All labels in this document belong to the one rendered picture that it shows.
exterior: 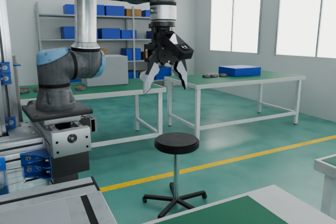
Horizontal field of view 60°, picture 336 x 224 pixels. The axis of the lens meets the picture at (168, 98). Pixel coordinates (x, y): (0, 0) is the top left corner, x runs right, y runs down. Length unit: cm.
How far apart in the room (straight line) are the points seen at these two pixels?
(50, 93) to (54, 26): 598
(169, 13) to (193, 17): 749
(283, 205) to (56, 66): 95
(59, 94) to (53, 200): 81
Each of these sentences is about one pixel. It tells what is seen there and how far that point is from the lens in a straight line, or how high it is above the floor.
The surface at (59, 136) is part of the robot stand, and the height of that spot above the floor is 98.
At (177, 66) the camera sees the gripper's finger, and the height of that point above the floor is 123.
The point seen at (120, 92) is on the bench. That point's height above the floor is 74.
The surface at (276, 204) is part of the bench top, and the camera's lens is 113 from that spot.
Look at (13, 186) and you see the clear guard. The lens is 57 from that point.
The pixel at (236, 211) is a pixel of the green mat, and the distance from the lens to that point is 105.
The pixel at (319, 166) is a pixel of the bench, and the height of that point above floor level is 73.
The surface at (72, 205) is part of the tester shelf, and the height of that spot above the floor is 111.
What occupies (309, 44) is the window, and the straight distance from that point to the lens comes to 550.
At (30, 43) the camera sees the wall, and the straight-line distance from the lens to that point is 710.
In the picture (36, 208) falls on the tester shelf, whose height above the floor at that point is 111.
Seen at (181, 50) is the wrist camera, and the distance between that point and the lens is 76.
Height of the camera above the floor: 131
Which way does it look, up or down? 12 degrees down
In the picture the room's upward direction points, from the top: straight up
